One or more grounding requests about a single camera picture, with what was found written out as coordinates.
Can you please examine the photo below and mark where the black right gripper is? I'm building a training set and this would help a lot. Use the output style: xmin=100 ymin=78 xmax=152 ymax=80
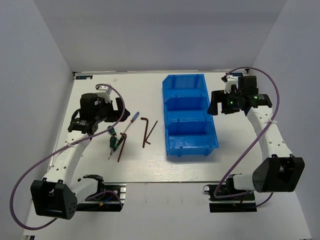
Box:
xmin=207 ymin=88 xmax=243 ymax=116

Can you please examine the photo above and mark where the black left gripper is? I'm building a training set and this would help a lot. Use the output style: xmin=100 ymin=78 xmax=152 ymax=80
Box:
xmin=93 ymin=97 xmax=131 ymax=123

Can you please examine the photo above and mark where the blue-handled long screwdriver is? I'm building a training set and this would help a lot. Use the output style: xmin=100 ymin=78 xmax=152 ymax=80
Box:
xmin=120 ymin=111 xmax=140 ymax=135

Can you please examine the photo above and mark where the large dark hex key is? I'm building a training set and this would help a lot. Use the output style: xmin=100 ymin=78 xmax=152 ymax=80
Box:
xmin=140 ymin=117 xmax=149 ymax=149

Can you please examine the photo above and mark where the long dark hex key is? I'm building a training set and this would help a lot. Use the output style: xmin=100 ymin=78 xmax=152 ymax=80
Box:
xmin=117 ymin=133 xmax=127 ymax=163

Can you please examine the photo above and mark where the green precision screwdriver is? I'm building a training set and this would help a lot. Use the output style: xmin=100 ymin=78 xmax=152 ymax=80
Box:
xmin=108 ymin=126 xmax=125 ymax=154

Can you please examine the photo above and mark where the green stubby screwdriver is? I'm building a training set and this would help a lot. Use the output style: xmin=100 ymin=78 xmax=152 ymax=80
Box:
xmin=108 ymin=135 xmax=118 ymax=160

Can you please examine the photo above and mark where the thin dark hex key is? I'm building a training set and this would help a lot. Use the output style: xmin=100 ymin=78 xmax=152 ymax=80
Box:
xmin=145 ymin=120 xmax=158 ymax=145

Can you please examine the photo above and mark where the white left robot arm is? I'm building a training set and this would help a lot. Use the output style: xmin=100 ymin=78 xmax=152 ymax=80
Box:
xmin=30 ymin=92 xmax=130 ymax=220

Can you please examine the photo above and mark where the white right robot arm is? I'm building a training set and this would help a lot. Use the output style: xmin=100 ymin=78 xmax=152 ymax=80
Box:
xmin=207 ymin=74 xmax=305 ymax=200

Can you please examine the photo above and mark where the right corner label sticker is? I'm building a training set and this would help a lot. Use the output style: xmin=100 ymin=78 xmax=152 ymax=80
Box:
xmin=226 ymin=72 xmax=244 ymax=77

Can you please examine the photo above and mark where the corner label sticker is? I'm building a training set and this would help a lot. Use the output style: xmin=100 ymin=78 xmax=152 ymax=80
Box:
xmin=226 ymin=72 xmax=244 ymax=77
xmin=75 ymin=75 xmax=93 ymax=80

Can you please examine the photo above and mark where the blue three-compartment bin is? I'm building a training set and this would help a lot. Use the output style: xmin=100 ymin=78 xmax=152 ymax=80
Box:
xmin=162 ymin=74 xmax=219 ymax=157

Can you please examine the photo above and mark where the left corner label sticker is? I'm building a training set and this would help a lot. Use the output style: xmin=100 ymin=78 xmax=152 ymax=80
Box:
xmin=75 ymin=75 xmax=93 ymax=80

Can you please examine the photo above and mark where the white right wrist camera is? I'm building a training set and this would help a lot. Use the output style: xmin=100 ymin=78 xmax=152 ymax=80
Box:
xmin=221 ymin=74 xmax=239 ymax=94

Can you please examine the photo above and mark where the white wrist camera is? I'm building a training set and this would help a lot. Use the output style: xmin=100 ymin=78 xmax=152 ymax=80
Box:
xmin=221 ymin=74 xmax=239 ymax=94
xmin=95 ymin=85 xmax=112 ymax=103

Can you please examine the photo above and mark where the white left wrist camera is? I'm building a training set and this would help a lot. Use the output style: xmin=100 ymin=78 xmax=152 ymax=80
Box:
xmin=95 ymin=85 xmax=112 ymax=103

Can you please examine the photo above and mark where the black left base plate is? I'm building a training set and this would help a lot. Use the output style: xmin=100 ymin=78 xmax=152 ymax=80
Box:
xmin=76 ymin=183 xmax=127 ymax=212

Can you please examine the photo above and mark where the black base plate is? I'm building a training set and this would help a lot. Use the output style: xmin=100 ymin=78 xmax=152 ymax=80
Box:
xmin=76 ymin=183 xmax=127 ymax=212
xmin=203 ymin=184 xmax=257 ymax=213

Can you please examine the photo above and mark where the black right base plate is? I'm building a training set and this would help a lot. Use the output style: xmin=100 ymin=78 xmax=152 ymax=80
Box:
xmin=203 ymin=184 xmax=257 ymax=213

